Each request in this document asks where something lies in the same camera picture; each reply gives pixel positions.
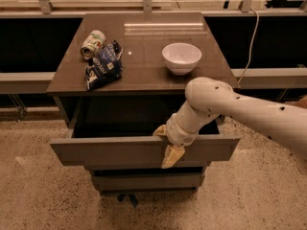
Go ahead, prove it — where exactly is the blue chip bag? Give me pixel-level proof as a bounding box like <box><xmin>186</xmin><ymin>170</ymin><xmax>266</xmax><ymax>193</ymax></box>
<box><xmin>84</xmin><ymin>40</ymin><xmax>123</xmax><ymax>91</ymax></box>

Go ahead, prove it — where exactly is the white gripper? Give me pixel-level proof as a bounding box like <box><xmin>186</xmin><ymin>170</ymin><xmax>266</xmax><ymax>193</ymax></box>
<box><xmin>153</xmin><ymin>113</ymin><xmax>199</xmax><ymax>169</ymax></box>

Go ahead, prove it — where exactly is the metal railing frame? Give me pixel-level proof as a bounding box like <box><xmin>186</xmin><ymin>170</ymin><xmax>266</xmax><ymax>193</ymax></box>
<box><xmin>0</xmin><ymin>0</ymin><xmax>307</xmax><ymax>15</ymax></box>

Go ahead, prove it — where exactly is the grey drawer cabinet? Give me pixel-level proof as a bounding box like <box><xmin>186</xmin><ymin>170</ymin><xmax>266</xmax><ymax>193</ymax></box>
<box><xmin>46</xmin><ymin>11</ymin><xmax>241</xmax><ymax>196</ymax></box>

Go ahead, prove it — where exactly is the white bowl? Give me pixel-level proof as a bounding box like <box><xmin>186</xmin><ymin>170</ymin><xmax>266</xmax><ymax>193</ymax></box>
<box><xmin>162</xmin><ymin>43</ymin><xmax>202</xmax><ymax>76</ymax></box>

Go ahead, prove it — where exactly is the green white drink can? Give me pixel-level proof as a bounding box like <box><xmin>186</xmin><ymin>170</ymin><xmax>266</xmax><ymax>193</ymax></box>
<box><xmin>81</xmin><ymin>30</ymin><xmax>106</xmax><ymax>60</ymax></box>

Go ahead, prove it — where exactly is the grey top drawer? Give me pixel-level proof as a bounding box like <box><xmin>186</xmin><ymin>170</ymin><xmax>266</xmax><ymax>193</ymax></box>
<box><xmin>49</xmin><ymin>96</ymin><xmax>242</xmax><ymax>171</ymax></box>

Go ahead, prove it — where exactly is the grey bottom drawer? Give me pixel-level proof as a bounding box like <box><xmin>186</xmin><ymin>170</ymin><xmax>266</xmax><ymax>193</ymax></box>
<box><xmin>91</xmin><ymin>173</ymin><xmax>204</xmax><ymax>192</ymax></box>

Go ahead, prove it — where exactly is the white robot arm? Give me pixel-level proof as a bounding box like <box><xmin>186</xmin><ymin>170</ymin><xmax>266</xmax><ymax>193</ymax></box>
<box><xmin>153</xmin><ymin>77</ymin><xmax>307</xmax><ymax>169</ymax></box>

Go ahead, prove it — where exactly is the white cable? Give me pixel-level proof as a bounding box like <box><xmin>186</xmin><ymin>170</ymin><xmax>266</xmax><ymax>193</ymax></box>
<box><xmin>237</xmin><ymin>7</ymin><xmax>261</xmax><ymax>84</ymax></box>

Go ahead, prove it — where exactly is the grey drawer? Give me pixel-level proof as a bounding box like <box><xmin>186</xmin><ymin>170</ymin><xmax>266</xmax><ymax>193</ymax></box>
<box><xmin>91</xmin><ymin>173</ymin><xmax>204</xmax><ymax>192</ymax></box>
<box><xmin>49</xmin><ymin>96</ymin><xmax>242</xmax><ymax>171</ymax></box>

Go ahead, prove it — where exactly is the blue tape cross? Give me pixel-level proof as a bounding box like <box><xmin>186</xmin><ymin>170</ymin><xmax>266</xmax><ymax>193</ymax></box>
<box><xmin>117</xmin><ymin>194</ymin><xmax>138</xmax><ymax>208</ymax></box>

